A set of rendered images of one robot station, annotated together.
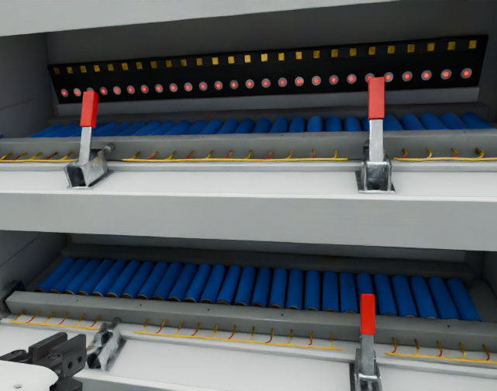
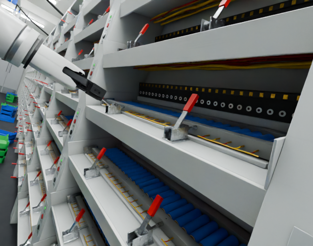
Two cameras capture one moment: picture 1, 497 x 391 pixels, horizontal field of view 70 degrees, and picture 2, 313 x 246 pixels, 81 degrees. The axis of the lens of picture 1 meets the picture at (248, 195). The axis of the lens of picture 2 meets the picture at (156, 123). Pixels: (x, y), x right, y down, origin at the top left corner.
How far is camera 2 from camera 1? 0.35 m
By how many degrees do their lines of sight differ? 40
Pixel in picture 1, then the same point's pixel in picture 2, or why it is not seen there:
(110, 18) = not seen: outside the picture
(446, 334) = (236, 136)
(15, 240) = (120, 88)
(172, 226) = (142, 59)
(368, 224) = (197, 47)
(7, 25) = (136, 6)
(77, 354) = (99, 90)
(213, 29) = not seen: hidden behind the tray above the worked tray
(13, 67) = (145, 36)
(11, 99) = not seen: hidden behind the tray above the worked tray
